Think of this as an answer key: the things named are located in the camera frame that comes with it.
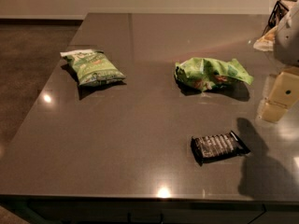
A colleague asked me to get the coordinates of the pale snack bag in basket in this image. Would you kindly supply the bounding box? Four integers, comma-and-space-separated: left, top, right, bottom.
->
253, 26, 277, 52

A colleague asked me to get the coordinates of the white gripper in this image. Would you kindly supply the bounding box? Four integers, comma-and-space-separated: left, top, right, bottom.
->
260, 2, 299, 122

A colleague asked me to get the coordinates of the black wire basket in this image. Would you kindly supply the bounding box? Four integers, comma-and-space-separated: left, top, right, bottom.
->
268, 0, 297, 28

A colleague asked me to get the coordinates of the black snack bar wrapper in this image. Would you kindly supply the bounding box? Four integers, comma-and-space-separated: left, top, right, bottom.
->
191, 131, 250, 166

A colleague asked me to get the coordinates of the green jalapeno chip bag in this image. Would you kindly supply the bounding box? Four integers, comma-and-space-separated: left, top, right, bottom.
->
61, 49, 125, 87

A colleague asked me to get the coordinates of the green rice chip bag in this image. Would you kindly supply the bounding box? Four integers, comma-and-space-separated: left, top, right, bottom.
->
174, 57, 253, 92

